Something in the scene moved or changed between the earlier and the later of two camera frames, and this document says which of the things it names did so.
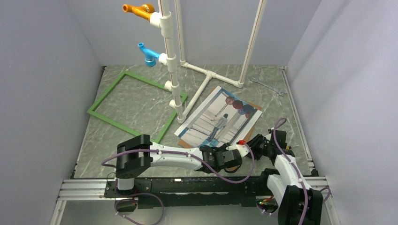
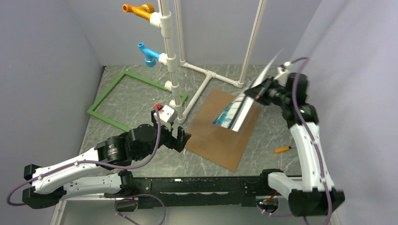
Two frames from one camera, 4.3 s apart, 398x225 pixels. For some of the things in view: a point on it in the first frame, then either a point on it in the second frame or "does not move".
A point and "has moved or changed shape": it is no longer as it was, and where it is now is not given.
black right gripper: x=254 y=143 to x=258 y=91
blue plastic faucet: x=149 y=59 does not move
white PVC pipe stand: x=163 y=19 does not move
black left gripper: x=224 y=147 to x=178 y=143
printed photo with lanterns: x=221 y=118 has moved or changed shape
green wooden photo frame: x=164 y=131 does not move
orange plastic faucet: x=144 y=11 does not move
